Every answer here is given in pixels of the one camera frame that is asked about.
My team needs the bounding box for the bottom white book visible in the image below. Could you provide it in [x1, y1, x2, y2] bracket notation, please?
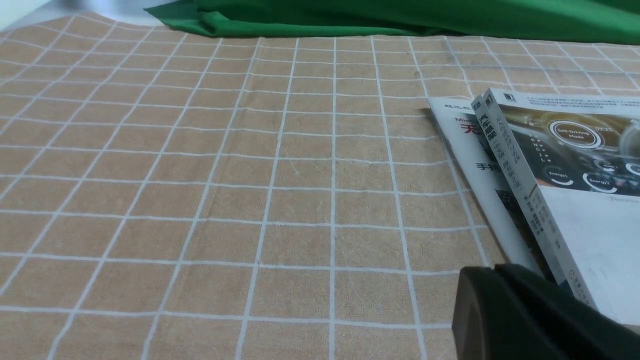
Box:
[427, 96, 551, 277]

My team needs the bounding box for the top book autonomous driving cover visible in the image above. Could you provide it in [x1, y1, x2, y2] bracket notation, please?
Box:
[479, 88, 640, 332]

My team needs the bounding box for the green backdrop cloth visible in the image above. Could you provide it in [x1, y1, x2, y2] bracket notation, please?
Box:
[146, 0, 640, 45]

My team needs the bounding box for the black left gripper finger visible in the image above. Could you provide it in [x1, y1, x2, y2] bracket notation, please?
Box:
[452, 264, 640, 360]

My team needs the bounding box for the orange checked tablecloth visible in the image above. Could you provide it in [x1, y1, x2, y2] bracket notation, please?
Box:
[0, 13, 639, 360]

